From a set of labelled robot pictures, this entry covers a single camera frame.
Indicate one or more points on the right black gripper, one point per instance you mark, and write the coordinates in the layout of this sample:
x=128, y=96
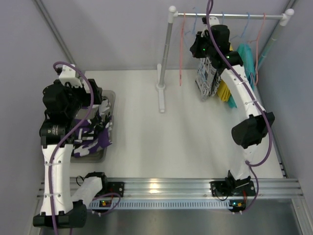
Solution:
x=198, y=46

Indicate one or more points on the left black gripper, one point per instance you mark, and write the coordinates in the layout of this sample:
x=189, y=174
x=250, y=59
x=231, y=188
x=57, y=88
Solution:
x=91, y=91

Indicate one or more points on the blue hanger with patterned garment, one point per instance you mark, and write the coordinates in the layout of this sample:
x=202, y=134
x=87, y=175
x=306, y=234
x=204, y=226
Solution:
x=189, y=32

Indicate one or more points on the purple patterned garment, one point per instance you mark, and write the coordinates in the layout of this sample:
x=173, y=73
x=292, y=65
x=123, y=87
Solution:
x=94, y=134

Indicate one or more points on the pink wire hanger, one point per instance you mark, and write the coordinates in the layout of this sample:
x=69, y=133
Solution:
x=181, y=50

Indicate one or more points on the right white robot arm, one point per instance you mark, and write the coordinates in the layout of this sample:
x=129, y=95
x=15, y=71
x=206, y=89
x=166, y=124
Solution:
x=218, y=63

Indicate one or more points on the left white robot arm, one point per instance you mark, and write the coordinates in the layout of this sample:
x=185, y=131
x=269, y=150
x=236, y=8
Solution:
x=75, y=125

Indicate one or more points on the far right pink hanger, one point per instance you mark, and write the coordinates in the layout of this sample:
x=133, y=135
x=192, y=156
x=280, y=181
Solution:
x=257, y=49

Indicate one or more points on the black white patterned garment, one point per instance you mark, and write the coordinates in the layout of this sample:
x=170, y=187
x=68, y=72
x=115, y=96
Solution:
x=208, y=79

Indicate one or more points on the teal garment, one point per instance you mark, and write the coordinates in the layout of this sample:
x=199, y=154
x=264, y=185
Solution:
x=250, y=64

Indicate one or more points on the yellow garment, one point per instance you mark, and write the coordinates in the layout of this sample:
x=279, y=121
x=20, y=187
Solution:
x=223, y=91

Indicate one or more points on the grey plastic bin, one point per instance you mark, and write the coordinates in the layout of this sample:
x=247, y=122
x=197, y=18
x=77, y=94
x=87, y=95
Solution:
x=100, y=156

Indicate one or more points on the white metal clothes rack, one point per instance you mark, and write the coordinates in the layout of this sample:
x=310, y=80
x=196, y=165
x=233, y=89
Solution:
x=283, y=19

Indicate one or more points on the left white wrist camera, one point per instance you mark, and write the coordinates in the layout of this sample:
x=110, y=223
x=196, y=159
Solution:
x=69, y=78

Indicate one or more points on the aluminium mounting rail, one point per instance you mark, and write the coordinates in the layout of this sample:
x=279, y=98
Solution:
x=175, y=188

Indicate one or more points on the grey slotted cable duct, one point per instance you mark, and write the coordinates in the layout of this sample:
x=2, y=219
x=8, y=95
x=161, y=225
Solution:
x=172, y=204

